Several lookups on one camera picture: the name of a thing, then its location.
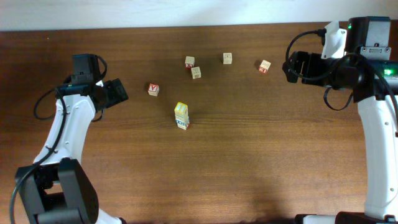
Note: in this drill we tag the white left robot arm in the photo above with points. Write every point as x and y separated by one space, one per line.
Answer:
55 188

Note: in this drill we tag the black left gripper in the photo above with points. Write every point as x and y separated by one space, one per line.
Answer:
117 92

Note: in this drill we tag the plain K wooden block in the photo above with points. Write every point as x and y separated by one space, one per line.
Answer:
196 72

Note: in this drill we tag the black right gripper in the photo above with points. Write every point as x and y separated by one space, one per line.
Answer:
307 60

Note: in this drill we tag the red letter A block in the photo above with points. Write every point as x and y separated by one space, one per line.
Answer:
153 89

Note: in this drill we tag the red number 6 block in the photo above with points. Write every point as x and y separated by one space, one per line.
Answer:
182 126

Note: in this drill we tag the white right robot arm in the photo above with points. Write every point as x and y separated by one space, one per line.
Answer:
368 37

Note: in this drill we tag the yellow wooden block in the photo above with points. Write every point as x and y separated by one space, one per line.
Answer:
181 109

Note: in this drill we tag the blue edged X block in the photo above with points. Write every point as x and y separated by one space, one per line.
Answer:
182 123

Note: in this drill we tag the green wooden block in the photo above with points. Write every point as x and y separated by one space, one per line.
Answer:
182 118

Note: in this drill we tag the red X wooden block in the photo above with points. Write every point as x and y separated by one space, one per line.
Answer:
189 62

